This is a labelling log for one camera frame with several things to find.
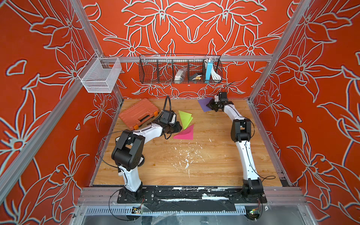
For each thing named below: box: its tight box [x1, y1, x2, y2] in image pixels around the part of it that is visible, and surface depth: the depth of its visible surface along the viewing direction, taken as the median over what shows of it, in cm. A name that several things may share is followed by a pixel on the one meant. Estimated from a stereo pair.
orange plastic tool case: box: [119, 98, 160, 131], surface depth 106 cm
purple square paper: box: [197, 97, 213, 113], surface depth 117 cm
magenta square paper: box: [173, 124, 195, 141], surface depth 98 cm
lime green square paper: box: [178, 110, 194, 130], surface depth 106 cm
